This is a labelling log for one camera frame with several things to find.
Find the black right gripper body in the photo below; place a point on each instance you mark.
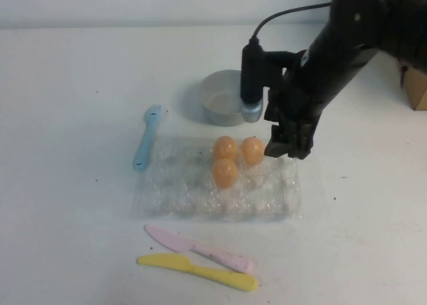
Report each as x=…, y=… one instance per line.
x=293, y=106

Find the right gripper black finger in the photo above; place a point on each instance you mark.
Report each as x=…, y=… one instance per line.
x=303, y=141
x=278, y=143

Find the orange egg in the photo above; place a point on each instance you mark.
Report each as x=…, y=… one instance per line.
x=225, y=173
x=225, y=147
x=252, y=151

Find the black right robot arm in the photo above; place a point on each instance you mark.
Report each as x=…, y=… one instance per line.
x=350, y=41

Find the clear plastic egg box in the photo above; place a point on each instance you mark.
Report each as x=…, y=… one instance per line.
x=187, y=188

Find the brown cardboard box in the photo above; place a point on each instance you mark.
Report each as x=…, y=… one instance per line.
x=415, y=88

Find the grey round bowl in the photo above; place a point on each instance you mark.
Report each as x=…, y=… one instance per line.
x=220, y=101

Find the pink plastic knife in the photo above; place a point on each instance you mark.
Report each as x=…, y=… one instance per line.
x=197, y=246

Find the light blue plastic fork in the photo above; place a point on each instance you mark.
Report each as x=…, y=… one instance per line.
x=146, y=138

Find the yellow plastic knife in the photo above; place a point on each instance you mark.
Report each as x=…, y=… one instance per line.
x=197, y=270

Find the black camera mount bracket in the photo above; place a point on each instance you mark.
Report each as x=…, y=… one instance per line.
x=278, y=64

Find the black cylindrical wrist camera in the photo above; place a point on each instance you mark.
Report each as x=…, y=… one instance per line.
x=252, y=81

